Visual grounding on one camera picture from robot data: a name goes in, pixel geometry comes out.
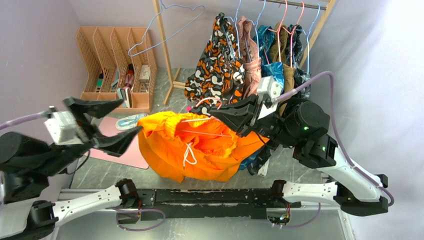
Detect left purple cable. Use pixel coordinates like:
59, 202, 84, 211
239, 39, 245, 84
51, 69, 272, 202
0, 110, 51, 131

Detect blue wire hanger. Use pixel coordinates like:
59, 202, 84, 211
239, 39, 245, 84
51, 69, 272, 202
127, 0, 206, 58

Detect orange camouflage shorts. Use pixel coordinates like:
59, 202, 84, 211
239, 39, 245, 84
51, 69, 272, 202
184, 12, 245, 115

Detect blue patterned shorts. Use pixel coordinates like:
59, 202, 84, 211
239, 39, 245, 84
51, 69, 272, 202
240, 25, 285, 176

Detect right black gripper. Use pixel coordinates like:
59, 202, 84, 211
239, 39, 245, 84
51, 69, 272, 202
210, 93, 300, 149

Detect purple cable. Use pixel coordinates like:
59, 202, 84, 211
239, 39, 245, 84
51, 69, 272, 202
273, 70, 395, 208
0, 110, 51, 131

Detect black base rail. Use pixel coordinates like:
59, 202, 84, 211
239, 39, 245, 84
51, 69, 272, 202
120, 188, 289, 220

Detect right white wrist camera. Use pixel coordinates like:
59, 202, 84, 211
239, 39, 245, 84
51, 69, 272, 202
256, 76, 283, 119

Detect pink shorts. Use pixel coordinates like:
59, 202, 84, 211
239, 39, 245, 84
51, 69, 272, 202
236, 16, 262, 98

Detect brown shorts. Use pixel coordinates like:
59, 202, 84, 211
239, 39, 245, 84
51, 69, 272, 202
268, 22, 297, 117

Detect wooden clothes rack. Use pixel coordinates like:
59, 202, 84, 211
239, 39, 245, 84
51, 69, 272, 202
152, 0, 337, 106

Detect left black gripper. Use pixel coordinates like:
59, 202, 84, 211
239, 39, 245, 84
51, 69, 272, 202
39, 95, 146, 175

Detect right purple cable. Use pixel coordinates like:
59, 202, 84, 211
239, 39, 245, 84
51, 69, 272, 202
273, 70, 395, 208

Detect peach file organizer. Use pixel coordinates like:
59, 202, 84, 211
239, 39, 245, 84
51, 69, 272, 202
75, 26, 158, 114

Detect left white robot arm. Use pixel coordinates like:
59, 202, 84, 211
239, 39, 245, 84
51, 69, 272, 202
0, 97, 141, 240

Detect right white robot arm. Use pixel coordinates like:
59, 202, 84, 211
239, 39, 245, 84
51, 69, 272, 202
209, 95, 389, 217

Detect pink wire hanger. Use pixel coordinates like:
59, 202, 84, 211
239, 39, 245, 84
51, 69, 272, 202
180, 96, 233, 138

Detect blue packaged item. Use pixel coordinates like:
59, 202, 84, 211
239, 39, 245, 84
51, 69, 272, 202
115, 113, 149, 131

